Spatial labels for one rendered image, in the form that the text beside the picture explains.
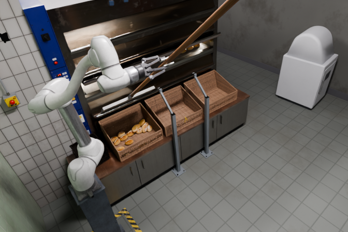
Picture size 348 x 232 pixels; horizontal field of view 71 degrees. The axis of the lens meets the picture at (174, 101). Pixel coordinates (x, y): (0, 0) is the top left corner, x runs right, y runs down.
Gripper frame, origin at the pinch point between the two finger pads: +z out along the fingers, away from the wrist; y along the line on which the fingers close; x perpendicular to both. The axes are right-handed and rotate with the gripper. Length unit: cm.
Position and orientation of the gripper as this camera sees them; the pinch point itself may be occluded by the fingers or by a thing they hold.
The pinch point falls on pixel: (167, 61)
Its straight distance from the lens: 145.2
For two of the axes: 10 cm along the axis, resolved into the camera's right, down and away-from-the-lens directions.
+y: 4.2, 9.1, -0.1
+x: 3.8, -1.9, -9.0
